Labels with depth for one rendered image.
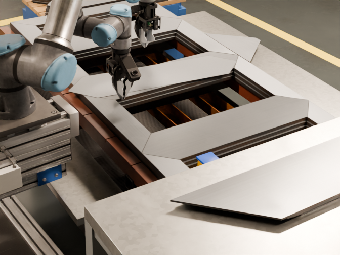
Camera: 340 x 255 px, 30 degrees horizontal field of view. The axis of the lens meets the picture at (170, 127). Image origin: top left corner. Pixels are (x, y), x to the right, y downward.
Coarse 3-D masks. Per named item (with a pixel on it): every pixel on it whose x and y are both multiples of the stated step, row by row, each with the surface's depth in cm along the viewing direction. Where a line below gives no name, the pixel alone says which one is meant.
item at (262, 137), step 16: (96, 16) 309; (16, 32) 291; (176, 32) 297; (96, 48) 277; (192, 48) 286; (192, 80) 256; (208, 80) 260; (224, 80) 263; (240, 80) 262; (80, 96) 243; (112, 96) 241; (128, 96) 241; (144, 96) 245; (160, 96) 248; (96, 112) 234; (112, 128) 225; (288, 128) 230; (304, 128) 234; (128, 144) 217; (240, 144) 219; (256, 144) 223; (144, 160) 209; (192, 160) 210; (160, 176) 202
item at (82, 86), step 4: (80, 80) 250; (84, 80) 250; (76, 84) 247; (80, 84) 247; (84, 84) 247; (88, 84) 247; (76, 88) 245; (80, 88) 245; (84, 88) 245; (88, 88) 245; (80, 92) 242; (84, 92) 242; (88, 92) 242; (92, 92) 242; (92, 96) 240; (96, 96) 240
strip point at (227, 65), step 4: (212, 56) 273; (216, 60) 270; (220, 60) 270; (224, 60) 270; (228, 60) 271; (232, 60) 271; (220, 64) 267; (224, 64) 267; (228, 64) 267; (232, 64) 267; (224, 68) 264; (228, 68) 264; (232, 68) 264; (228, 72) 261
